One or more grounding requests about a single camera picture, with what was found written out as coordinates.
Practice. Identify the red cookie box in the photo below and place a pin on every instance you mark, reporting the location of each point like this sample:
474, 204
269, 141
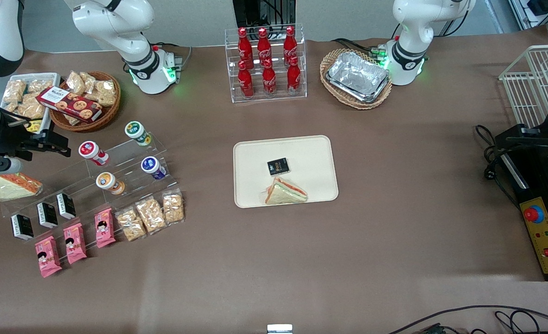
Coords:
70, 104

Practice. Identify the clear acrylic bottle rack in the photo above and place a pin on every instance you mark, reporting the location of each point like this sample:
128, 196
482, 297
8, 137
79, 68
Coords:
278, 95

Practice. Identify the stacked foil containers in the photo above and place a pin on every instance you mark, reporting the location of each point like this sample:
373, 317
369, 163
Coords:
357, 76

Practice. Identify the black chocolate packet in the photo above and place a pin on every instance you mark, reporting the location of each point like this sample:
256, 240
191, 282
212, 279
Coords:
277, 166

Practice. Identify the wrapped triangle sandwich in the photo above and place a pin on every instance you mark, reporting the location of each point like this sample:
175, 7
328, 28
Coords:
285, 192
12, 188

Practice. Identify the clear cracker packet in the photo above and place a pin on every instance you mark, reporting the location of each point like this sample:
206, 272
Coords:
173, 207
151, 215
131, 225

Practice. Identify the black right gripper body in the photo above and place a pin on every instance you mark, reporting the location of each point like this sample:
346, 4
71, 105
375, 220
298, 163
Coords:
9, 139

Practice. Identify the blue cap gum bottle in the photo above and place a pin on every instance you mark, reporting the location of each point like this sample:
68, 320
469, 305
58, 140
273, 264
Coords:
151, 166

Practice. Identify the orange cap gum bottle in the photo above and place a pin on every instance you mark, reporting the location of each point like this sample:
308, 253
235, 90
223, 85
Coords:
107, 181

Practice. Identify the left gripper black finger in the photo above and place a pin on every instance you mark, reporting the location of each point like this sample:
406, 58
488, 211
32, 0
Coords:
533, 139

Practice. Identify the small black white box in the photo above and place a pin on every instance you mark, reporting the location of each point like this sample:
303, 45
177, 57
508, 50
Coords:
22, 227
47, 215
66, 206

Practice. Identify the black yellow control box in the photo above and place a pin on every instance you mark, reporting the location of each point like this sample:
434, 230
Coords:
543, 185

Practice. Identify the yellow black snack packet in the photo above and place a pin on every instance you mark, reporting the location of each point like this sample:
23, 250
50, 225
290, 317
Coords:
34, 126

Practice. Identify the pink cartoon snack packet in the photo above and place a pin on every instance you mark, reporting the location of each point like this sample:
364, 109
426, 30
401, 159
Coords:
105, 228
75, 243
48, 256

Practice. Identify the white rectangular snack tray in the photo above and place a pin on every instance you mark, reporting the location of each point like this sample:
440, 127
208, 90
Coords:
51, 76

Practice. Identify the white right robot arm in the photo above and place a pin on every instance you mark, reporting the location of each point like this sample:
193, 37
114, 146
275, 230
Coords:
116, 18

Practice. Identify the green cap gum bottle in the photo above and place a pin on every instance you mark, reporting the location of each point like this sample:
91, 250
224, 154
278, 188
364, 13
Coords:
137, 131

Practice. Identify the light tan wicker basket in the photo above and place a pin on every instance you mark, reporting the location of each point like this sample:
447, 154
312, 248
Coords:
348, 103

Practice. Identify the red emergency stop button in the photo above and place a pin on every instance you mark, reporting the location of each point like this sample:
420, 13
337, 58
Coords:
533, 214

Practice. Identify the small white metal block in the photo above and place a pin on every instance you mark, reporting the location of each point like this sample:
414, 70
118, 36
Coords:
279, 329

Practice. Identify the black equipment stand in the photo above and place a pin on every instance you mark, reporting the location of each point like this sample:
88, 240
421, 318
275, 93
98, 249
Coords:
246, 11

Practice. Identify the dark brown wicker basket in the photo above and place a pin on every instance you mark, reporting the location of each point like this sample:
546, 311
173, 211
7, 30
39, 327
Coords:
109, 113

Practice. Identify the red cola bottle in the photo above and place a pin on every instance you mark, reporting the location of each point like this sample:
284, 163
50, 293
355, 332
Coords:
294, 79
264, 46
245, 83
269, 81
289, 44
245, 46

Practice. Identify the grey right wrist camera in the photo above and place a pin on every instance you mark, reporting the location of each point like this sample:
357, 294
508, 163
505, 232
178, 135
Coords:
0, 166

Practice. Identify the beige serving tray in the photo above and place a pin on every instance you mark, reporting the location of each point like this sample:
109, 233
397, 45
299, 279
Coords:
311, 157

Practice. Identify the clear bag of puffed snacks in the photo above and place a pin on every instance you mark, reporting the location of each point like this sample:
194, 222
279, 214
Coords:
88, 81
32, 109
14, 93
75, 82
40, 86
105, 93

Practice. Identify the clear acrylic step shelf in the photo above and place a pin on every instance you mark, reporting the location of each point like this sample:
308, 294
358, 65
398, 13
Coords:
130, 157

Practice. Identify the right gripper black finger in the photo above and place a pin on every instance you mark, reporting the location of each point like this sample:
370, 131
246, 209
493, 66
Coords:
51, 138
47, 148

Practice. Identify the red cap gum bottle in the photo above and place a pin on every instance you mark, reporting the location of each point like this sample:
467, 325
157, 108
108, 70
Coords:
91, 150

